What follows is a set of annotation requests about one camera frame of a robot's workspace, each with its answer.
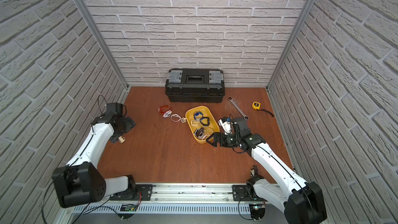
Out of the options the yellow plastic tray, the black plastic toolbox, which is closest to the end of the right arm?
the yellow plastic tray

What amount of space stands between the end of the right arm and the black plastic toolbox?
0.37 metres

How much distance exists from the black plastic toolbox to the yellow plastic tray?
79mm

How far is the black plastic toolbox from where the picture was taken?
99 cm

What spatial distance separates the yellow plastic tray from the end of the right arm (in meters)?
0.19

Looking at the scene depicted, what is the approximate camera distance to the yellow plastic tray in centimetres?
92

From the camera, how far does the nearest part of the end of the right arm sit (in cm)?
57

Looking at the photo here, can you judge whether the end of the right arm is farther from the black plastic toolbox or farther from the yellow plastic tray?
the black plastic toolbox
